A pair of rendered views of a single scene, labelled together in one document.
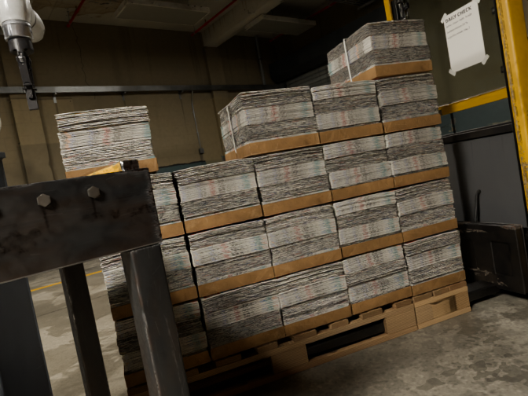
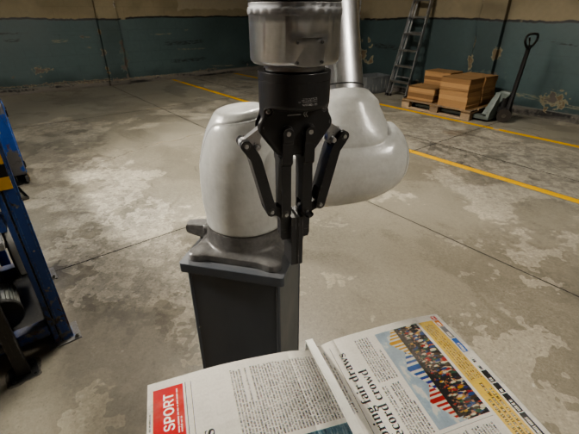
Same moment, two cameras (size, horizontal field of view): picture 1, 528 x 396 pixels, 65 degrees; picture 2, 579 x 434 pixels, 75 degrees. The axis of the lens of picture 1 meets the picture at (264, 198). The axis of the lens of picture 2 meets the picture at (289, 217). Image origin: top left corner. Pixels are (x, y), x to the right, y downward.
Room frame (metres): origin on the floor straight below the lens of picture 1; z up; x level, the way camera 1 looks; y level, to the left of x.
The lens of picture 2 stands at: (1.46, 0.33, 1.42)
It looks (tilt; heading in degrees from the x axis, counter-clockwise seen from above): 29 degrees down; 89
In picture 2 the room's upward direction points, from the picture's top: straight up
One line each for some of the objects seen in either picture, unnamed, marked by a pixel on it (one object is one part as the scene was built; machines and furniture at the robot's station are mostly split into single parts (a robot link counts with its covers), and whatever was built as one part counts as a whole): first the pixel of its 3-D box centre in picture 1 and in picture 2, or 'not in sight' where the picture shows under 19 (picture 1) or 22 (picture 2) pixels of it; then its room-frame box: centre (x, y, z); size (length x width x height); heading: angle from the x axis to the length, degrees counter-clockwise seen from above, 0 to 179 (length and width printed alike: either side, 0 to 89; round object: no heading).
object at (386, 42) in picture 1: (394, 175); not in sight; (1.92, -0.62, 0.65); 0.39 x 0.30 x 1.29; 18
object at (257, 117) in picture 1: (265, 129); not in sight; (1.74, -0.06, 0.95); 0.38 x 0.29 x 0.23; 19
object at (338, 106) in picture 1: (327, 119); not in sight; (1.83, -0.34, 0.95); 0.38 x 0.29 x 0.23; 17
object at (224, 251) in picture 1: (258, 260); not in sight; (1.69, 0.07, 0.42); 1.17 x 0.39 x 0.83; 108
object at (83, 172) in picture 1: (114, 172); not in sight; (1.43, 0.49, 0.86); 0.29 x 0.16 x 0.04; 107
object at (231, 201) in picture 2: not in sight; (248, 164); (1.40, 0.99, 1.17); 0.18 x 0.16 x 0.22; 12
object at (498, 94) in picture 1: (464, 104); not in sight; (2.07, -1.07, 0.92); 0.57 x 0.01 x 0.05; 18
